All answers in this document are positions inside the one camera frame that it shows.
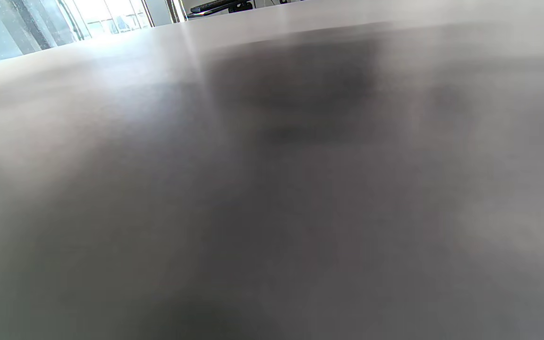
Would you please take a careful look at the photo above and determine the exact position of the black keyboard on tray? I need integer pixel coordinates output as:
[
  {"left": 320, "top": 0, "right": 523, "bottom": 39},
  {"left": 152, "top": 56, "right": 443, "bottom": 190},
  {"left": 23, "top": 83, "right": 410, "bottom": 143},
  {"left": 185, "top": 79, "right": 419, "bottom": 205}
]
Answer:
[{"left": 190, "top": 0, "right": 254, "bottom": 15}]

